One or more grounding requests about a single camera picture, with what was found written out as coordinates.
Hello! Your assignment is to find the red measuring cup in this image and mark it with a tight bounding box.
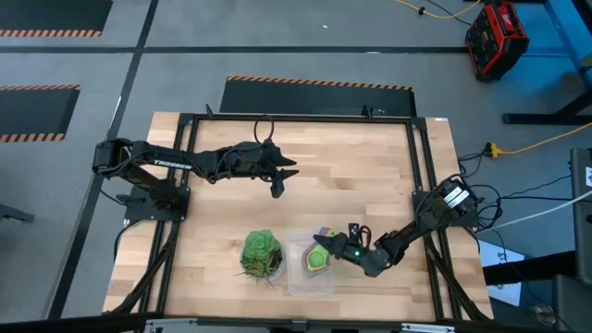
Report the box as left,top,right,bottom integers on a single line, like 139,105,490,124
303,225,339,276

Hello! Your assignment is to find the blue black desk frame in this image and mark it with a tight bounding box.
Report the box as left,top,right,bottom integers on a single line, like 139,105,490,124
501,0,592,127

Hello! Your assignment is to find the red black tool box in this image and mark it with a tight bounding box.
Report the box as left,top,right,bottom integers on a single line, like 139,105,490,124
464,0,532,83

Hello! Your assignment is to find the white cable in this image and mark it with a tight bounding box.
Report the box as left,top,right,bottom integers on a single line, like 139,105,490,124
480,188,592,233

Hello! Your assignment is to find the dark grey cabinet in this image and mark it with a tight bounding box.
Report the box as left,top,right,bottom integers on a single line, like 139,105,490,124
568,146,592,284

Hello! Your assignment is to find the white triangle-patterned plant pot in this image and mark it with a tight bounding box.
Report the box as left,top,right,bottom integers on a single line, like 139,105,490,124
239,242,288,283

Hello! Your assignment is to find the green succulent plant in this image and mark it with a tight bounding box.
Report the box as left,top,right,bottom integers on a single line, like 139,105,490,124
234,228,287,289

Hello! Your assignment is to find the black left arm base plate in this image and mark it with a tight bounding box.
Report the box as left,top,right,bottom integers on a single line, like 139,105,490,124
115,182,191,223

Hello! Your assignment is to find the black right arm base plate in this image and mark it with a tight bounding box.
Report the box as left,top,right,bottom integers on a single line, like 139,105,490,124
412,188,479,229

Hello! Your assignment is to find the black bar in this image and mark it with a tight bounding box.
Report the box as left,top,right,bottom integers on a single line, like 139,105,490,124
482,250,578,287

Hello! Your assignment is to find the silver black edge rail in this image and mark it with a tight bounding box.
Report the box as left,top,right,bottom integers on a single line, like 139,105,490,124
141,315,459,333

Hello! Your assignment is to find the clear plastic basket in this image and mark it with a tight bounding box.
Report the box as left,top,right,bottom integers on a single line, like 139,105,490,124
285,229,337,299

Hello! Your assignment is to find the black aluminium table frame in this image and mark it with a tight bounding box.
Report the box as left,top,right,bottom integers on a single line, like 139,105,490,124
105,104,494,324

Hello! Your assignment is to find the yellow extension cable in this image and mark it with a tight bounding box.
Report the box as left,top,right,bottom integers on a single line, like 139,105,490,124
391,0,483,21
484,121,592,159

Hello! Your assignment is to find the white paper sheet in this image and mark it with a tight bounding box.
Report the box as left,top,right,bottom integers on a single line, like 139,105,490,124
477,239,527,307

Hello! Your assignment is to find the grey desk foot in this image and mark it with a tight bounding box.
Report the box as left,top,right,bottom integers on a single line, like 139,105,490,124
0,202,37,224

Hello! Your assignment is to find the black cable bundle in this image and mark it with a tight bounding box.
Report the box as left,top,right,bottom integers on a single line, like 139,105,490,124
455,150,592,235

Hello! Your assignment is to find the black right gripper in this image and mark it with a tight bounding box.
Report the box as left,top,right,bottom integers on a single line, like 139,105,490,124
312,222,395,279

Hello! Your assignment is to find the black hazard-striped floor mat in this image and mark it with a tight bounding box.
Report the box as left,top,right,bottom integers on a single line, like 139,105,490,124
0,0,115,39
218,75,418,118
0,84,82,144

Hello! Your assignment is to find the dark grey box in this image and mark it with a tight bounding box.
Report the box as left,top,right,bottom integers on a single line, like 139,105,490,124
551,274,592,333

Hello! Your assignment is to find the grey round caster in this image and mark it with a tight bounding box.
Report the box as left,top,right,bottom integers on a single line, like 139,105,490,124
528,302,557,326

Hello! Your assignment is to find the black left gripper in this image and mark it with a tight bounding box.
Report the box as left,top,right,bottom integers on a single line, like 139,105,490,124
220,138,301,200

